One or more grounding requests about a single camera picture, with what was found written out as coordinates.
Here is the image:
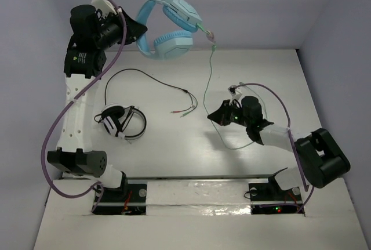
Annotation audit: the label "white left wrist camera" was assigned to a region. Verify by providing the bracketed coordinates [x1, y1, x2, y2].
[90, 0, 116, 16]

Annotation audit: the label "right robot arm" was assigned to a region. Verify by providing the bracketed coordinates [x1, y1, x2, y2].
[121, 75, 350, 200]

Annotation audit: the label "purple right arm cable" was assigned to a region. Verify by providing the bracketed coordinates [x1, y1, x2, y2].
[236, 82, 315, 215]

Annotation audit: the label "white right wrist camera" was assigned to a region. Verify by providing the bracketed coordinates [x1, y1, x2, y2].
[228, 85, 243, 105]

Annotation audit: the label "green headphone cable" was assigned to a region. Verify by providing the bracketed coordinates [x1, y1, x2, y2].
[194, 23, 256, 151]

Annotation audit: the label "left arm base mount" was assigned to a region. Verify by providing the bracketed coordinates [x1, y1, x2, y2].
[92, 173, 147, 216]

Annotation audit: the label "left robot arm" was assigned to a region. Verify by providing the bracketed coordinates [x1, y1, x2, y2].
[41, 4, 147, 200]

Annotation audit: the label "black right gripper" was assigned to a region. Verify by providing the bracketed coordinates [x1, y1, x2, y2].
[208, 99, 251, 128]

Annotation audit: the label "black headphone cable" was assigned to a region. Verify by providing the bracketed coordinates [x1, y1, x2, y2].
[104, 68, 198, 117]

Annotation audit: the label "light blue headphones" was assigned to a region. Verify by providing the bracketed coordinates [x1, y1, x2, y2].
[136, 0, 202, 60]

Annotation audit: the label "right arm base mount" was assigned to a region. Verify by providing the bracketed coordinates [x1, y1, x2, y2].
[243, 172, 304, 215]

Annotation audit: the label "black and white headphones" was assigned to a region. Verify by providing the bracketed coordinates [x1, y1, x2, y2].
[93, 103, 147, 142]

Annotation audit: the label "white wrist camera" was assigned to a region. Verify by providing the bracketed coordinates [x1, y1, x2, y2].
[90, 0, 116, 16]
[228, 85, 243, 105]

